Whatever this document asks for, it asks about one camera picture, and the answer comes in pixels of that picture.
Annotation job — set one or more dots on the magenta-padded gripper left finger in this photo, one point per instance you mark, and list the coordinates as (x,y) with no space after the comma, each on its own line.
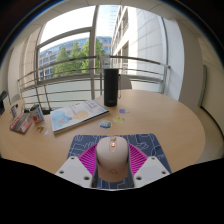
(73,170)

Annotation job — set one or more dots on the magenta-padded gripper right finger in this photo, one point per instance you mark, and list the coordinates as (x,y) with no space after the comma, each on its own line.
(151,170)

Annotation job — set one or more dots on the pale pink computer mouse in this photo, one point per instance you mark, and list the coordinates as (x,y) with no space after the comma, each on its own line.
(112,156)

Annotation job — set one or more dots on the blue patterned mouse pad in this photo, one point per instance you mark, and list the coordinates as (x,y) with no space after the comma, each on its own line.
(146,141)

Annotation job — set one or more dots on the light blue illustrated magazine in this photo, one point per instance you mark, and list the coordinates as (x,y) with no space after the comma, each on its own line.
(76,116)

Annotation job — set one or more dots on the round yellow sticker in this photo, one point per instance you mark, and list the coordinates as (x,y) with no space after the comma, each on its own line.
(118,119)

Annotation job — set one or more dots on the small blue sticker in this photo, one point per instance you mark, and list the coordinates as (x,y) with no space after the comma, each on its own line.
(123,110)

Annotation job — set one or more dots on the colourful red-blue magazine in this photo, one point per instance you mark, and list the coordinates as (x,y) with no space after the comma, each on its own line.
(21,122)

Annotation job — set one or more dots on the tall black cylinder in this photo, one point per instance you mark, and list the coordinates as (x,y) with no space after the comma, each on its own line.
(111,88)

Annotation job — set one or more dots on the white chair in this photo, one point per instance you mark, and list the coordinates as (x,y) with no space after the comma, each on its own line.
(125,82)

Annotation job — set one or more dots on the metal balcony railing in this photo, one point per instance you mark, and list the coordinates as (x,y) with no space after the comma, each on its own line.
(66,77)

